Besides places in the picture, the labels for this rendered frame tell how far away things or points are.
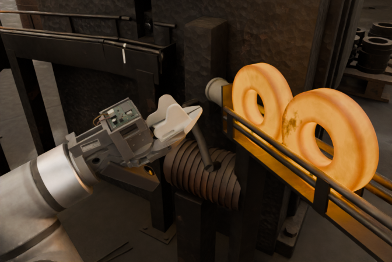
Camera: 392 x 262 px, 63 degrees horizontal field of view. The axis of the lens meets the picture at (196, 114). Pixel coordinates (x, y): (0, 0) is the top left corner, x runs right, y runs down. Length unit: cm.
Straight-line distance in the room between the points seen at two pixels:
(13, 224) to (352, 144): 46
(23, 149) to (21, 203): 139
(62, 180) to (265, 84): 35
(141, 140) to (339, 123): 28
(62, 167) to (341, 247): 108
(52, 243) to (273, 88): 41
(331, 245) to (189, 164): 74
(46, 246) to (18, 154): 136
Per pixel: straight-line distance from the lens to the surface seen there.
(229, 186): 73
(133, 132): 49
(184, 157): 78
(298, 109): 51
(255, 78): 58
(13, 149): 192
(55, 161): 50
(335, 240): 137
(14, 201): 51
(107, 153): 51
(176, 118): 51
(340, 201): 48
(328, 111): 47
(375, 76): 242
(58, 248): 54
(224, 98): 66
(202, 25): 77
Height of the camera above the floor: 100
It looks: 31 degrees down
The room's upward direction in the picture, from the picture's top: straight up
